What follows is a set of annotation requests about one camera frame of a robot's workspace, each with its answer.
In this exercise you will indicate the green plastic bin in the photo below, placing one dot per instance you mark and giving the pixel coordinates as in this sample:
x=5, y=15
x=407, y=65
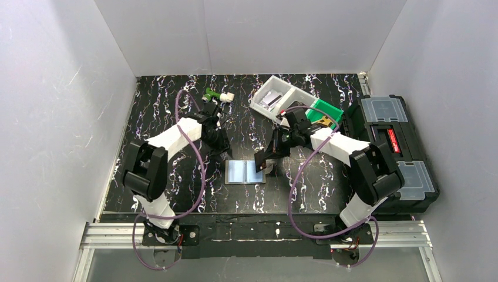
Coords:
x=326, y=109

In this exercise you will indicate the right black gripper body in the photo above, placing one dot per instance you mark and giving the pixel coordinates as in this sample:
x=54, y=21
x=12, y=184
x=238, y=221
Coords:
x=275, y=146

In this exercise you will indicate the grey credit card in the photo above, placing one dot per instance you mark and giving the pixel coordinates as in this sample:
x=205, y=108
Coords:
x=260, y=161

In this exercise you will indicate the aluminium frame rail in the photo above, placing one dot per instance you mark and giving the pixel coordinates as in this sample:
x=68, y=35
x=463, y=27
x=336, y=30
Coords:
x=265, y=238

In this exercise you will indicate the black tool box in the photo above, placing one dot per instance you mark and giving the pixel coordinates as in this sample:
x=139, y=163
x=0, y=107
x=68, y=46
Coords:
x=386, y=119

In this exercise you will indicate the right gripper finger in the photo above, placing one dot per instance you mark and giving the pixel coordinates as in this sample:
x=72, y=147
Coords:
x=282, y=152
x=270, y=150

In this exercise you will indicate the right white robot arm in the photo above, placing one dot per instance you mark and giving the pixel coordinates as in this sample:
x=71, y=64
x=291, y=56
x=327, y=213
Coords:
x=376, y=174

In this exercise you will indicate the green white pipe fitting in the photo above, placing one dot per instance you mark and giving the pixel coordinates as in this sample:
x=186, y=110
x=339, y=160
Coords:
x=222, y=97

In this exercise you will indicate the yellow item in green bin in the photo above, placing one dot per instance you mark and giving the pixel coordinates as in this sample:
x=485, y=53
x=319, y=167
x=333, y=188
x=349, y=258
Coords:
x=325, y=122

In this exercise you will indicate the white two-compartment bin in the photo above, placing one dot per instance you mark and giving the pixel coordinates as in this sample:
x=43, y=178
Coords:
x=290, y=93

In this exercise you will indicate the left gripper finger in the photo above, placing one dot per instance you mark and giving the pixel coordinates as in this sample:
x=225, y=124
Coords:
x=215, y=147
x=225, y=142

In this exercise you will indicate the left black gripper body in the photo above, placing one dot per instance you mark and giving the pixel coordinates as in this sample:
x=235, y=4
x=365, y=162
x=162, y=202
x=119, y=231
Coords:
x=217, y=137

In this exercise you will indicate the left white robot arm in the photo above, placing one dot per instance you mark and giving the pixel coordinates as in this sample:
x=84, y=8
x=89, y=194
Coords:
x=146, y=163

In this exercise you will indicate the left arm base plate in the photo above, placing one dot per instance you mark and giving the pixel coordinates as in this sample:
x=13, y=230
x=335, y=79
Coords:
x=177, y=235

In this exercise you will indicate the cards in white bin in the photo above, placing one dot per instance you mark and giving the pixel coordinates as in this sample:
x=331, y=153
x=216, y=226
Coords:
x=270, y=99

